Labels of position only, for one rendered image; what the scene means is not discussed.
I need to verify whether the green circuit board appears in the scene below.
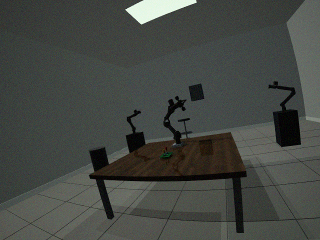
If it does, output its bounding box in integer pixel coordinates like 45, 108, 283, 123
159, 147, 173, 159

